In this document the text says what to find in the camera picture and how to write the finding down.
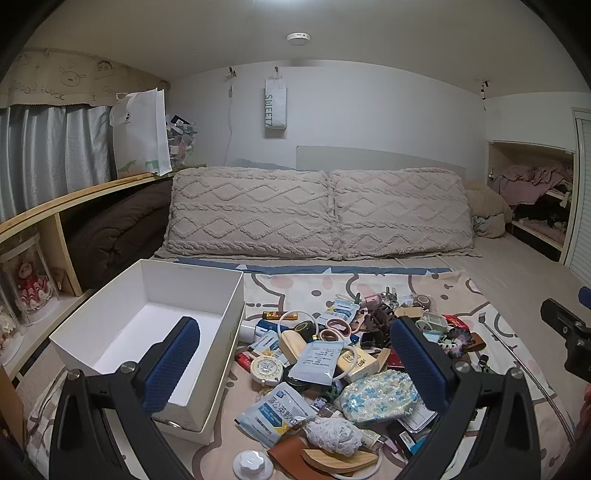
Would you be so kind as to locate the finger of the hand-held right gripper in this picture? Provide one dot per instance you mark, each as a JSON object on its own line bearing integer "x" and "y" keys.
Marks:
{"x": 586, "y": 294}
{"x": 561, "y": 321}

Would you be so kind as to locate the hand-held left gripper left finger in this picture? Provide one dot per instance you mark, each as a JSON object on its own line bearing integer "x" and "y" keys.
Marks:
{"x": 171, "y": 364}

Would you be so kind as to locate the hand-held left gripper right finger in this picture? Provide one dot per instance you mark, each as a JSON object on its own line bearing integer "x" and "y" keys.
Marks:
{"x": 418, "y": 364}

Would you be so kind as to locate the brown leather piece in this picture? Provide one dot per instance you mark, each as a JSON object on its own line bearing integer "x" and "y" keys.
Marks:
{"x": 286, "y": 457}

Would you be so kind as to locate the dark frilly floral item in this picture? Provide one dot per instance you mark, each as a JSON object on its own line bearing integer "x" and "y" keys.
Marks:
{"x": 455, "y": 341}

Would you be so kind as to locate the white cardboard box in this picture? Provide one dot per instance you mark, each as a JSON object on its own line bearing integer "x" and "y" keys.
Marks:
{"x": 152, "y": 323}

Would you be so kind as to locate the small white case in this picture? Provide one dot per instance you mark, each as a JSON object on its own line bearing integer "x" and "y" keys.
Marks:
{"x": 431, "y": 321}

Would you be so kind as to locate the floral embroidered pouch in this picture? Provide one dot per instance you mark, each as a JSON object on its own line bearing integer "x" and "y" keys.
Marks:
{"x": 376, "y": 397}

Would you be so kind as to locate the white card packet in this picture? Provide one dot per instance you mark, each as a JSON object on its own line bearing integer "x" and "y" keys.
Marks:
{"x": 418, "y": 417}

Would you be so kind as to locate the red cigarette box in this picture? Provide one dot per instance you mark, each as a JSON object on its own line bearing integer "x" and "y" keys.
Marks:
{"x": 455, "y": 321}

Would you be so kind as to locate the cream soap box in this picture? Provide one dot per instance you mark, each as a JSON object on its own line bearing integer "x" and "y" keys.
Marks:
{"x": 358, "y": 367}

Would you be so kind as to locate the brown hair claw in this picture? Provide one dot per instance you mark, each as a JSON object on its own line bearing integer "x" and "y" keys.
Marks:
{"x": 376, "y": 318}

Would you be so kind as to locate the washi tape roll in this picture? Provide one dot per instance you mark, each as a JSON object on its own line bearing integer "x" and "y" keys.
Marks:
{"x": 422, "y": 300}

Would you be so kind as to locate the metal telescopic back scratcher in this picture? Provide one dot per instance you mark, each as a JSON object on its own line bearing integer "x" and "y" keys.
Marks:
{"x": 480, "y": 317}

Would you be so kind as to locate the small pink item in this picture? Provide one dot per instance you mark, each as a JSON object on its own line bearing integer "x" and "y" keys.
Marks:
{"x": 369, "y": 302}

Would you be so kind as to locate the small white bottle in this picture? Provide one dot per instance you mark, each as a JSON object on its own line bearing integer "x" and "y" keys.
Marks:
{"x": 248, "y": 332}

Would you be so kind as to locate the white blue mask pouch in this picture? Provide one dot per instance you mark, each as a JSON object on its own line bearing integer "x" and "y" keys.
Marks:
{"x": 344, "y": 311}

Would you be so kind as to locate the closet shelf niche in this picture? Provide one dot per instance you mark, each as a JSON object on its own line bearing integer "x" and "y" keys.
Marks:
{"x": 531, "y": 221}

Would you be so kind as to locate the green plastic item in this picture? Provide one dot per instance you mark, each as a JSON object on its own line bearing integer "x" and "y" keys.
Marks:
{"x": 330, "y": 392}

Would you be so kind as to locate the cream round tape measure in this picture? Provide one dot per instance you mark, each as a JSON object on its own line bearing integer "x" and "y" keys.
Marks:
{"x": 265, "y": 368}

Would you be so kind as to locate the white louvre door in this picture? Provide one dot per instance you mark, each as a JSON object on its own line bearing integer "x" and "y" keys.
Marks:
{"x": 582, "y": 198}

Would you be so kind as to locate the blue white box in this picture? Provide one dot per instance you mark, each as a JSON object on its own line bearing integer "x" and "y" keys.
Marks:
{"x": 268, "y": 344}

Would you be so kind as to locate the pale blue sachet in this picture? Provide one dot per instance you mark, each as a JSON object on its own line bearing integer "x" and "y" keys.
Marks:
{"x": 318, "y": 362}

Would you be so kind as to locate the white net scrubber ball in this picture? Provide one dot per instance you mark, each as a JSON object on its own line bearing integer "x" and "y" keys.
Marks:
{"x": 332, "y": 436}

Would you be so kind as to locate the large blue white pouch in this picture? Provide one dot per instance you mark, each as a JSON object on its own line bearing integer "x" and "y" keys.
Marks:
{"x": 272, "y": 413}

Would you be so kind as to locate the black tape roll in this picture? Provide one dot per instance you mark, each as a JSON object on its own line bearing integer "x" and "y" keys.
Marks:
{"x": 302, "y": 328}

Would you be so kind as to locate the wooden block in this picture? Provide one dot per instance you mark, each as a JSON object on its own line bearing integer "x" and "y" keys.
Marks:
{"x": 290, "y": 344}

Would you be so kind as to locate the curved wooden piece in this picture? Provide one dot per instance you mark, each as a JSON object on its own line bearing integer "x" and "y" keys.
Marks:
{"x": 337, "y": 461}

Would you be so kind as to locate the pink clothes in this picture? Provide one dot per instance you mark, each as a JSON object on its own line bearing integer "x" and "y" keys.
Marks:
{"x": 531, "y": 180}

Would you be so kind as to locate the white knob lid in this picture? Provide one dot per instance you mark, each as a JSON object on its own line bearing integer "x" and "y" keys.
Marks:
{"x": 251, "y": 464}

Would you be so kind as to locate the beige plush cushion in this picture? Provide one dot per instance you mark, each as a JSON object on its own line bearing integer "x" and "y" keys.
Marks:
{"x": 487, "y": 203}

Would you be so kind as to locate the dark brown comforter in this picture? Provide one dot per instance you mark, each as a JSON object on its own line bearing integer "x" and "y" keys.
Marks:
{"x": 120, "y": 226}

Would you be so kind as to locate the beige textured pillow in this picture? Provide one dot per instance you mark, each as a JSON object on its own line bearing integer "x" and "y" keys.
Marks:
{"x": 401, "y": 212}
{"x": 249, "y": 212}

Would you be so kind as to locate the doll in clear dome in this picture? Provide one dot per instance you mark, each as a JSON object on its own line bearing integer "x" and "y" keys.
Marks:
{"x": 27, "y": 281}

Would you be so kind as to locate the small figurines in clear dome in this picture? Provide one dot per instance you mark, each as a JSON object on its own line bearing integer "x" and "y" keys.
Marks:
{"x": 7, "y": 330}

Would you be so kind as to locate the wooden shelf unit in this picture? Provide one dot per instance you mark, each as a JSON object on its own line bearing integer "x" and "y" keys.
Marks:
{"x": 92, "y": 189}

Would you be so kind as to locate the beige headboard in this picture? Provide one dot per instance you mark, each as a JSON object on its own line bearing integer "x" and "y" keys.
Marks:
{"x": 369, "y": 159}

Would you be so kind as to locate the pile of small packets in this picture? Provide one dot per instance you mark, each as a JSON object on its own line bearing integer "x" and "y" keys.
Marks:
{"x": 182, "y": 138}

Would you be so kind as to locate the white tote bag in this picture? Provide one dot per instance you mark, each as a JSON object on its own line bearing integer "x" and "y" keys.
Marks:
{"x": 138, "y": 134}

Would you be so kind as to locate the grey curtain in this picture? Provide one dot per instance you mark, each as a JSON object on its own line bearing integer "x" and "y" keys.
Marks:
{"x": 55, "y": 152}

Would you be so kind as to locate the white hanging paper bag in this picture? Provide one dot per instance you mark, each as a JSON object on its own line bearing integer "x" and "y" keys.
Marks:
{"x": 275, "y": 104}

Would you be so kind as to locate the beige valance with drawings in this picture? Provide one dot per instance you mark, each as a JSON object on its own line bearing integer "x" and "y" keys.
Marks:
{"x": 60, "y": 76}

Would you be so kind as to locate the round ceiling light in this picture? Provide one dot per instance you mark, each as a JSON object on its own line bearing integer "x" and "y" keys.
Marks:
{"x": 298, "y": 37}

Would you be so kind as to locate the black wall hook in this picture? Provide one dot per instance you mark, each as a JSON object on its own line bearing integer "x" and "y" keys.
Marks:
{"x": 483, "y": 90}

